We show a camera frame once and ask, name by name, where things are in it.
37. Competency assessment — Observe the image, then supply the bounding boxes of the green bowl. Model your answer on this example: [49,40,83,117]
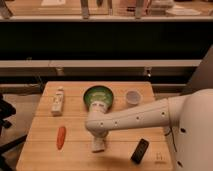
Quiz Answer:
[83,85,114,108]

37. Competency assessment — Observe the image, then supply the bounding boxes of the black cable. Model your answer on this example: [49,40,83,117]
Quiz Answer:
[165,126,175,138]

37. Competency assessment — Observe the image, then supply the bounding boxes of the white plastic cup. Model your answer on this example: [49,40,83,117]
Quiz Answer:
[125,90,141,106]

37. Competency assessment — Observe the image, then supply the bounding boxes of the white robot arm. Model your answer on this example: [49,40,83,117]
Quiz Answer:
[85,89,213,171]

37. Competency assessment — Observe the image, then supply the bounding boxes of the orange carrot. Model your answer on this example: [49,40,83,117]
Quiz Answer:
[57,126,66,150]

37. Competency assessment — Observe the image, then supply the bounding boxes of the white tube bottle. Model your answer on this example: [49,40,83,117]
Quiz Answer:
[51,87,64,116]

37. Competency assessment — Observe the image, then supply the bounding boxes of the white sponge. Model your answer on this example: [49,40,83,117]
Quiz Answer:
[92,137,105,153]

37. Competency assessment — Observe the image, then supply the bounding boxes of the black office chair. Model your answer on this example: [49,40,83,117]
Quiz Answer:
[0,93,28,171]

